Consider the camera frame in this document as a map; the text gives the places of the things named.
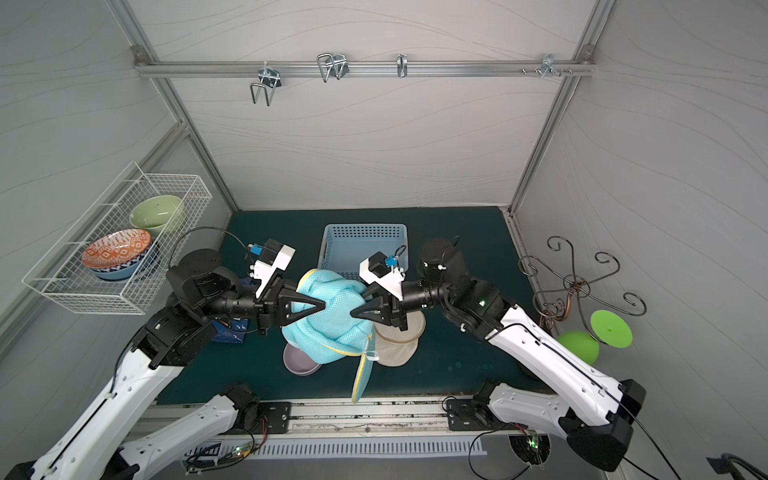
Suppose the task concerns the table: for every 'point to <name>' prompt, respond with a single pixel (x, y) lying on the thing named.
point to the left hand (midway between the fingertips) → (320, 310)
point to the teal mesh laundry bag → (333, 333)
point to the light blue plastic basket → (343, 248)
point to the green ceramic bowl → (153, 213)
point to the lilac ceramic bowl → (298, 361)
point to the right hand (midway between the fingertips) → (362, 307)
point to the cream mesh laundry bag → (395, 347)
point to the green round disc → (611, 329)
